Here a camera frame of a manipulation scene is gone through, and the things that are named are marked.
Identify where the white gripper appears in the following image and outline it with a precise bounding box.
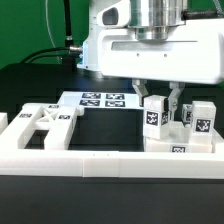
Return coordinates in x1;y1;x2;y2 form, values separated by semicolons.
97;0;224;120

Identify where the white chair seat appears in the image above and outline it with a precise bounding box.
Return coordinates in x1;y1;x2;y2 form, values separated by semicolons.
144;121;224;153

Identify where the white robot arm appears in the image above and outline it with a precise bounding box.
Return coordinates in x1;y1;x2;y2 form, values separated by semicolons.
78;0;224;110

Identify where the white marker cube right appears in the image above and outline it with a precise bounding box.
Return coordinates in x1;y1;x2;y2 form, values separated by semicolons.
182;104;192;123

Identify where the white block at left edge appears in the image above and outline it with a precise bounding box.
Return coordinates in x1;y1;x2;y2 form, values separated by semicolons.
0;112;8;134

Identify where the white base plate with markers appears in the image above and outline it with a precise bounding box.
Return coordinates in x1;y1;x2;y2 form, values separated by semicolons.
58;91;142;110

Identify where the black cable bundle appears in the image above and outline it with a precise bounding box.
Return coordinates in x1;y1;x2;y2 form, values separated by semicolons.
20;0;84;64

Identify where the white chair back frame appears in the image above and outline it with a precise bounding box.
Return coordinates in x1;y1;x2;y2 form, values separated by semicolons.
16;103;84;151

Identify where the thin white cable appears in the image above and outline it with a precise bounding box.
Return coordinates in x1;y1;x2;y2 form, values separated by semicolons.
45;0;63;64

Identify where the white U-shaped fence frame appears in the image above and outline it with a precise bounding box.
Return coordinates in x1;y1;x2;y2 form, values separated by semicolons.
0;116;224;179

